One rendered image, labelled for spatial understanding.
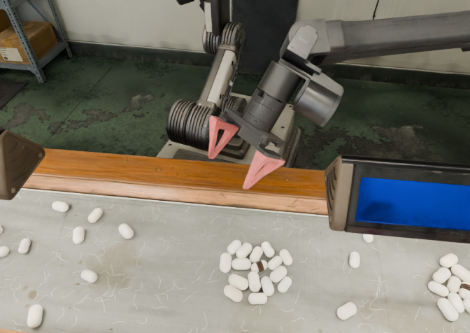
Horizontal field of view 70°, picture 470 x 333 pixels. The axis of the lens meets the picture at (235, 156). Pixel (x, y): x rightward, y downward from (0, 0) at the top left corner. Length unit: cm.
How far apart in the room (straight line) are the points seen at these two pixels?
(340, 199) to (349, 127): 190
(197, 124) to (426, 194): 66
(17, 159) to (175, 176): 42
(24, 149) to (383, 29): 56
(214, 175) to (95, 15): 232
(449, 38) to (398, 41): 9
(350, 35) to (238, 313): 50
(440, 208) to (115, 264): 56
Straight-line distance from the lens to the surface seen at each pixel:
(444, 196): 38
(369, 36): 63
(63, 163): 91
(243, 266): 66
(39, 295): 74
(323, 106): 55
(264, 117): 55
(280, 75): 55
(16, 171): 46
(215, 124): 59
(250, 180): 56
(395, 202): 37
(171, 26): 273
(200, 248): 70
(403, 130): 235
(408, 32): 66
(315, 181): 79
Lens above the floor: 134
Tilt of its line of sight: 44 degrees down
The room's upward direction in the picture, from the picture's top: straight up
